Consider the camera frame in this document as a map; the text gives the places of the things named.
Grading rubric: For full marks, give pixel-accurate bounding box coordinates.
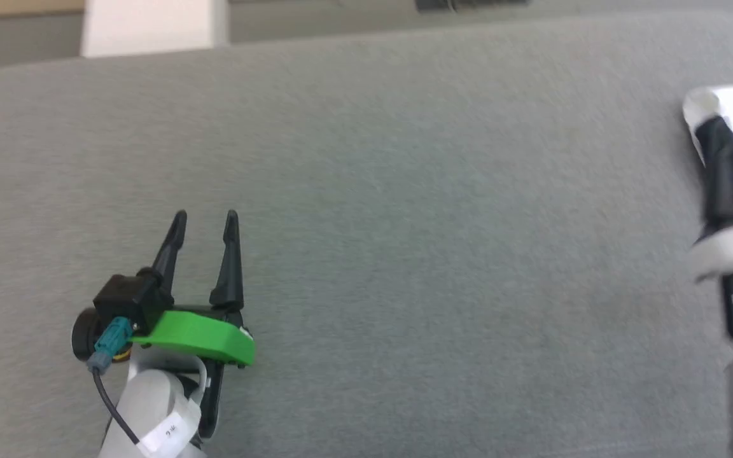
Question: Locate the left black round motor housing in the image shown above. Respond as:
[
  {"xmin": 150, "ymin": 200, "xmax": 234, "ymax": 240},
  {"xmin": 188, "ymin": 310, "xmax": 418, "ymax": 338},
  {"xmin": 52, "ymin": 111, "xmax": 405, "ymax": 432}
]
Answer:
[{"xmin": 71, "ymin": 308, "xmax": 105, "ymax": 363}]

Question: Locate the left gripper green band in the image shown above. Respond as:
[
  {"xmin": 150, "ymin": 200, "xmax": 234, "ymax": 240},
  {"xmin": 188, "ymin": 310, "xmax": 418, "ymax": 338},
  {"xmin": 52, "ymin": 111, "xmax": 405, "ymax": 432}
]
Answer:
[{"xmin": 129, "ymin": 209, "xmax": 256, "ymax": 441}]

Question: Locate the long black floor mat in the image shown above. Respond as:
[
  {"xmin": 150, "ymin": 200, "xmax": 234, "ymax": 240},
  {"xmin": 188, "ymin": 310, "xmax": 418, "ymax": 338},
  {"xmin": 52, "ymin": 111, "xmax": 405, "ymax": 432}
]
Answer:
[{"xmin": 456, "ymin": 0, "xmax": 530, "ymax": 10}]

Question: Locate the white rectangular box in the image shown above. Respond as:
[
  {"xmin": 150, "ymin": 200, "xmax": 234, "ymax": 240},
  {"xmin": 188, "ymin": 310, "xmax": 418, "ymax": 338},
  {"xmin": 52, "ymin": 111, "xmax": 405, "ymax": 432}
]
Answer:
[{"xmin": 80, "ymin": 0, "xmax": 231, "ymax": 59}]

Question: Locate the white label strap on arm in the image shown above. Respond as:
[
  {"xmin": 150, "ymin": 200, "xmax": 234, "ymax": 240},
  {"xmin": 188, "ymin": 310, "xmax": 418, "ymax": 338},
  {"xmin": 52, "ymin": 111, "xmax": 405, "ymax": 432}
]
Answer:
[{"xmin": 136, "ymin": 407, "xmax": 203, "ymax": 456}]

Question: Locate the left black cable teal connector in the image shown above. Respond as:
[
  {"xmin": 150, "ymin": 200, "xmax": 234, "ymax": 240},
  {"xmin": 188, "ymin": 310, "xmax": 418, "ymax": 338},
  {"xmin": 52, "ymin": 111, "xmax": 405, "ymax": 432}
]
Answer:
[{"xmin": 86, "ymin": 316, "xmax": 142, "ymax": 447}]

